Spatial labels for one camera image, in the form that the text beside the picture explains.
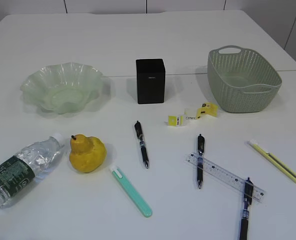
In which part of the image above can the yellow white waste paper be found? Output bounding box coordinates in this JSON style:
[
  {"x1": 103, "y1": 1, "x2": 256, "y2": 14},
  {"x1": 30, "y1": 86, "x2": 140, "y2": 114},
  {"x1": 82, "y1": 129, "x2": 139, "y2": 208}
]
[{"x1": 167, "y1": 102, "x2": 218, "y2": 127}]

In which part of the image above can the yellow pear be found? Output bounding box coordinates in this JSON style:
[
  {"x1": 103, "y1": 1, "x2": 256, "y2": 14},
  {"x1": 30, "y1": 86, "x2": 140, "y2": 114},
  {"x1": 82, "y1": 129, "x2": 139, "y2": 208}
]
[{"x1": 69, "y1": 134, "x2": 107, "y2": 173}]

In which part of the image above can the black pen near holder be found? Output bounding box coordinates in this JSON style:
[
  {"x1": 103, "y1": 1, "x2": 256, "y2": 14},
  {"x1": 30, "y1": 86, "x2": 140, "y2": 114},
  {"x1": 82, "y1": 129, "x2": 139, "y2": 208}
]
[{"x1": 134, "y1": 121, "x2": 149, "y2": 169}]

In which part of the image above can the black square pen holder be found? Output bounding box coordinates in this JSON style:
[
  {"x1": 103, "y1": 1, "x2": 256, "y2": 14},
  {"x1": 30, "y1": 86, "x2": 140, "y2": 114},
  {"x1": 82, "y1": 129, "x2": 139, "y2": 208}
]
[{"x1": 136, "y1": 58, "x2": 165, "y2": 104}]

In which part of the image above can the black pen under ruler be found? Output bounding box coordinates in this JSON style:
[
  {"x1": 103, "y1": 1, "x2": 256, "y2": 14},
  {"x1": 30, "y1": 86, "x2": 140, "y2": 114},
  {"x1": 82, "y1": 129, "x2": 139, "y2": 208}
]
[{"x1": 197, "y1": 134, "x2": 205, "y2": 189}]

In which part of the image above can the teal utility knife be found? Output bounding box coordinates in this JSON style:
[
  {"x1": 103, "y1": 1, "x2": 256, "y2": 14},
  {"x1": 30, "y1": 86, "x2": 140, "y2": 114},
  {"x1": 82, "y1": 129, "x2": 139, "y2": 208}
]
[{"x1": 110, "y1": 165, "x2": 153, "y2": 218}]

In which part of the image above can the green glass wavy plate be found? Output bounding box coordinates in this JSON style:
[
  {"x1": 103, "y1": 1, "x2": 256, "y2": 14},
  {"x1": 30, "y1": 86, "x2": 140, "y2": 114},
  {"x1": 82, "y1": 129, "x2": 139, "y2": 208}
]
[{"x1": 20, "y1": 62, "x2": 103, "y2": 114}]

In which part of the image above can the green plastic woven basket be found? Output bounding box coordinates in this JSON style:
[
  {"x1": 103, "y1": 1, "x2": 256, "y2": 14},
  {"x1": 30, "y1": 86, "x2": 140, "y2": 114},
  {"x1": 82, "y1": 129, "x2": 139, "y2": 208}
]
[{"x1": 207, "y1": 45, "x2": 282, "y2": 114}]

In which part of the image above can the clear plastic ruler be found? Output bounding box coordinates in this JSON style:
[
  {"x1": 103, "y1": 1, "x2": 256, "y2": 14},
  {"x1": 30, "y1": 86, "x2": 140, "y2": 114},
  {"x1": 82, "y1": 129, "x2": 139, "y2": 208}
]
[{"x1": 185, "y1": 152, "x2": 266, "y2": 202}]

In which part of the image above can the clear plastic water bottle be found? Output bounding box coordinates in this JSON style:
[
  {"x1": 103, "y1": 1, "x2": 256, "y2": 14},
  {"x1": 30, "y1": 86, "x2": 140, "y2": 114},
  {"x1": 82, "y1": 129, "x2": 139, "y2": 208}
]
[{"x1": 0, "y1": 133, "x2": 65, "y2": 208}]

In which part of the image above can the black pen over ruler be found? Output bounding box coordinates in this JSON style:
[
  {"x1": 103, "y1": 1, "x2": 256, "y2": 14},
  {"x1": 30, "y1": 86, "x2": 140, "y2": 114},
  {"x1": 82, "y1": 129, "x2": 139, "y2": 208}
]
[{"x1": 239, "y1": 177, "x2": 253, "y2": 240}]

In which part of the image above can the yellow utility knife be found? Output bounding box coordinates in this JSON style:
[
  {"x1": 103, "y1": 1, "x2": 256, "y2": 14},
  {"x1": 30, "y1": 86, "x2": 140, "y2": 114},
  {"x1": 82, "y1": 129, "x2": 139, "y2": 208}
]
[{"x1": 247, "y1": 140, "x2": 296, "y2": 183}]

